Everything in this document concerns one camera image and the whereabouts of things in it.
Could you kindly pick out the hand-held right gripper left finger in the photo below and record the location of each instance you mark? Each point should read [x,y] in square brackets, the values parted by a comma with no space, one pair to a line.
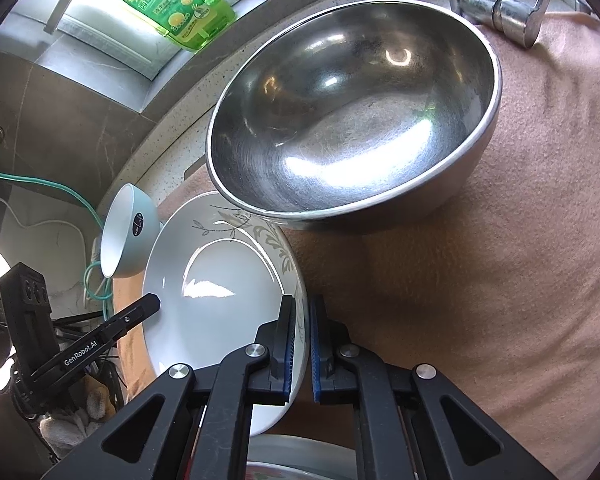
[290,355]

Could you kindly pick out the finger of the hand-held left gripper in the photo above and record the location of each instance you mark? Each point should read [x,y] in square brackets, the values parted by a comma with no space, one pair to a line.
[135,312]

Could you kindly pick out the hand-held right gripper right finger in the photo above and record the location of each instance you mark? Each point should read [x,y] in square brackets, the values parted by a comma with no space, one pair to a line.
[314,360]

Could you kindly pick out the white plate grey leaf print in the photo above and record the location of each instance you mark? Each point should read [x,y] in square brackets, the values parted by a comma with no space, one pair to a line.
[215,310]

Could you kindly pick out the light blue ceramic bowl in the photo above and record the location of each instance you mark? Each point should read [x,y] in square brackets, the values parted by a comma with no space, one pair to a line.
[125,230]

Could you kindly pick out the person's left hand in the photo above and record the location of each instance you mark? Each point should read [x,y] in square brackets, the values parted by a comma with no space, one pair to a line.
[75,420]

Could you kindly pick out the pink towel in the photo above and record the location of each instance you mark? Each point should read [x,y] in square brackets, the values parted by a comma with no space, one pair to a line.
[480,285]

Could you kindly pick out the deep steel bowl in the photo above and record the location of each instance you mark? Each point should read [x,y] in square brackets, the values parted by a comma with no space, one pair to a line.
[355,110]

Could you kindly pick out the green dish soap bottle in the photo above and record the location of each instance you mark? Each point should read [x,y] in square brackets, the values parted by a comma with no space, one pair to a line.
[170,0]

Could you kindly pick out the chrome kitchen faucet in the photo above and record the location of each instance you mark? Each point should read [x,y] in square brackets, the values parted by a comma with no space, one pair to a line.
[510,15]

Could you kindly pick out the white window frame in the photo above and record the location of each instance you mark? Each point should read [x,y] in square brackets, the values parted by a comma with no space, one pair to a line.
[105,40]

